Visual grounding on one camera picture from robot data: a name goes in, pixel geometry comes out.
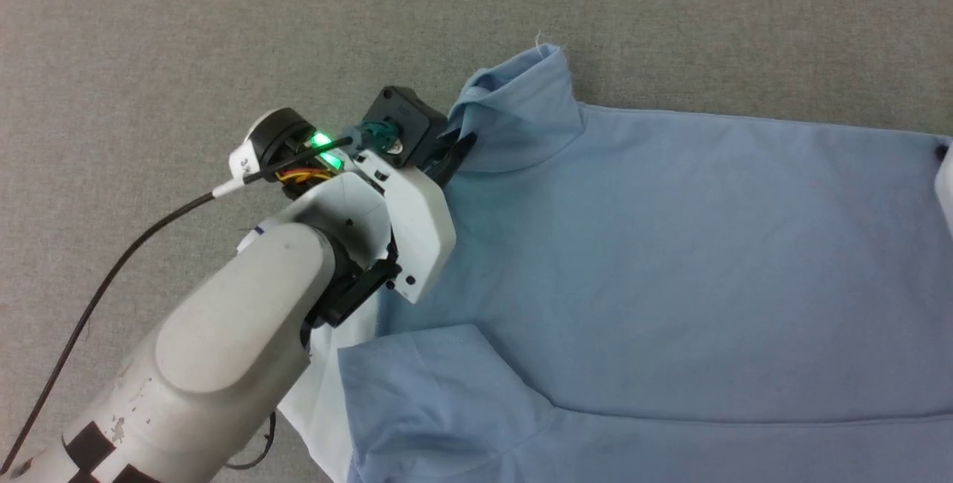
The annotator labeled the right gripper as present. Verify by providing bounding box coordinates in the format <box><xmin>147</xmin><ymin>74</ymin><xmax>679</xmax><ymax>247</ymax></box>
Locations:
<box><xmin>934</xmin><ymin>138</ymin><xmax>953</xmax><ymax>240</ymax></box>

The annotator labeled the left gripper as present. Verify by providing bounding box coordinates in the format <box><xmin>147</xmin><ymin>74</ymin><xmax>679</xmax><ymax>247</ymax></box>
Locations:
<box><xmin>228</xmin><ymin>106</ymin><xmax>478</xmax><ymax>305</ymax></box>

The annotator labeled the light blue white-collared polo shirt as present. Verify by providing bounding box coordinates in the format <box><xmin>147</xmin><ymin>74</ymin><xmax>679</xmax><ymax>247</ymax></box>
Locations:
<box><xmin>279</xmin><ymin>42</ymin><xmax>953</xmax><ymax>483</ymax></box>

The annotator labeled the thin black cable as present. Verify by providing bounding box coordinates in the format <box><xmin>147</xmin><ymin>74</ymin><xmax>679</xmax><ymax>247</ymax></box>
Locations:
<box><xmin>222</xmin><ymin>410</ymin><xmax>278</xmax><ymax>470</ymax></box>
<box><xmin>0</xmin><ymin>138</ymin><xmax>355</xmax><ymax>475</ymax></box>

